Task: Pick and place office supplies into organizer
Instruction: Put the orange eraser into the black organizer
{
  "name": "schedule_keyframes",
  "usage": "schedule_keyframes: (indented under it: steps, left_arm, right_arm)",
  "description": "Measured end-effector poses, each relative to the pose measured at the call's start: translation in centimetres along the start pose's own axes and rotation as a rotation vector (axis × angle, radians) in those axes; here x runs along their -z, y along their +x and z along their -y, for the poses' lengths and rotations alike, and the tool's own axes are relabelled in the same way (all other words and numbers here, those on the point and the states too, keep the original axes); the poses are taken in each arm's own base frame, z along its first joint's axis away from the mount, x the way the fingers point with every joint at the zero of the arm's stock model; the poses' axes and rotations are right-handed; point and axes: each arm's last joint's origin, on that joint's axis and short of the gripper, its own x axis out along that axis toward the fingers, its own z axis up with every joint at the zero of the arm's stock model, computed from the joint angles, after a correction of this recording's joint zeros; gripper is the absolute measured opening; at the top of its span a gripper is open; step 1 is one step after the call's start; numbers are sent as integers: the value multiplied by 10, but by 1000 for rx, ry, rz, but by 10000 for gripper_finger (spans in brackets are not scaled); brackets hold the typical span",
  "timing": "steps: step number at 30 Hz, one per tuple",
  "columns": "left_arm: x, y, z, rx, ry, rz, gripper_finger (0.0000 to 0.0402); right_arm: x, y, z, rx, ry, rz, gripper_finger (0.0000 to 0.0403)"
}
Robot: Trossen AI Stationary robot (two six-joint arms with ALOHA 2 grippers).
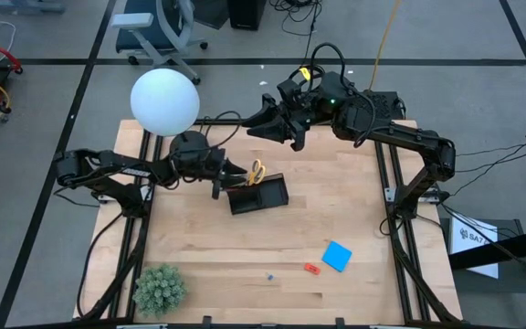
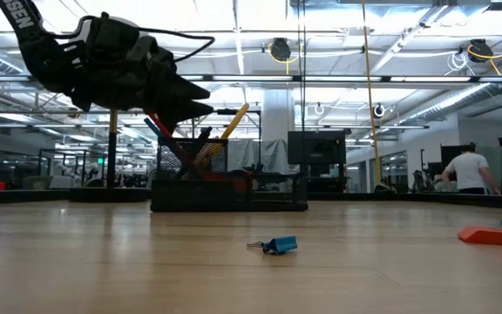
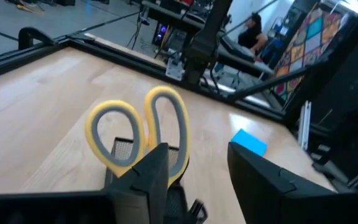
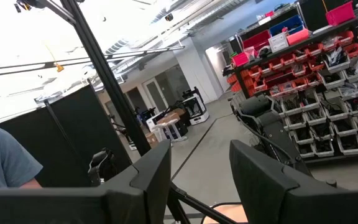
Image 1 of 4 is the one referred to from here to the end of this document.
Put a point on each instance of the white globe desk lamp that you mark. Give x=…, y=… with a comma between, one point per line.
x=165, y=102

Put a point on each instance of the green artificial plant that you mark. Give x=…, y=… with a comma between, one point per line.
x=159, y=290

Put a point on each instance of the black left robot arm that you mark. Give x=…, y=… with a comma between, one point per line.
x=108, y=164

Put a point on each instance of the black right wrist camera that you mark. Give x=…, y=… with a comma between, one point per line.
x=331, y=91

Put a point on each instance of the black aluminium table frame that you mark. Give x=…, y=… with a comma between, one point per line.
x=137, y=233

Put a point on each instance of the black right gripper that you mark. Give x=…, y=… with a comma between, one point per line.
x=308, y=112

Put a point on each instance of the blue sticky note pad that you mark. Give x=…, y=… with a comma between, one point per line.
x=337, y=256

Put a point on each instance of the orange eraser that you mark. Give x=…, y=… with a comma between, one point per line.
x=312, y=269

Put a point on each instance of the black mesh desk organizer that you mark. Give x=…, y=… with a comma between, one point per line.
x=263, y=196

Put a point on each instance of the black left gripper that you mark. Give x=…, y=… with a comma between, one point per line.
x=208, y=166

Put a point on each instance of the white-framed blue office chair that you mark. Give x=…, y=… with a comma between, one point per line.
x=139, y=32

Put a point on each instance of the black computer tower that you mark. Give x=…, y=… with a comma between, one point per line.
x=247, y=13

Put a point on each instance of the white paper sign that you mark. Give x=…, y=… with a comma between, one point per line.
x=473, y=256

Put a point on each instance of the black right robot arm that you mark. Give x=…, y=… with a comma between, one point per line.
x=409, y=139

